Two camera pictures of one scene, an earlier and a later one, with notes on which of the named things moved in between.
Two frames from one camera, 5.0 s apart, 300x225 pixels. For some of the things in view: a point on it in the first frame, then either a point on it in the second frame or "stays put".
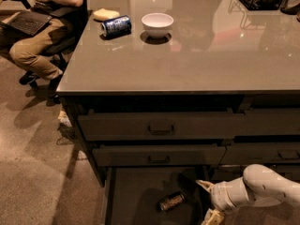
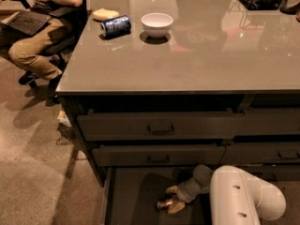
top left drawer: (160, 126) stays put
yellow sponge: (105, 14) stays put
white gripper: (219, 195) -> (187, 192)
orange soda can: (171, 202) stays put
